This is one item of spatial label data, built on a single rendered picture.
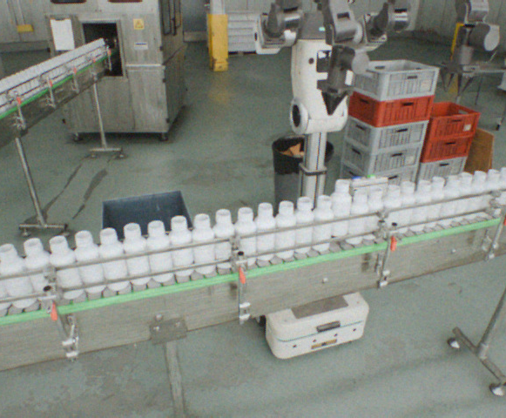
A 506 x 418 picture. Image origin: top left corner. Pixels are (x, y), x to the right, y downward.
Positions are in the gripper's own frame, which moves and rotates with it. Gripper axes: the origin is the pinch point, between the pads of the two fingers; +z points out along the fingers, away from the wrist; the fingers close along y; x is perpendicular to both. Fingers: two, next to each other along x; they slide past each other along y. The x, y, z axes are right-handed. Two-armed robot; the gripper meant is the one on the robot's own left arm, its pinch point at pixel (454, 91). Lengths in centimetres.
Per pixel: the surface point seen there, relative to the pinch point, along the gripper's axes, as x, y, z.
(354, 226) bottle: 43, -17, 33
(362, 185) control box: 31.5, -1.9, 28.7
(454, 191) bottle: 7.0, -17.1, 27.1
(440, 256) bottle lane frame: 8, -20, 51
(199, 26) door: -145, 1181, 90
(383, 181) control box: 23.3, -1.8, 28.6
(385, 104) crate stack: -93, 158, 55
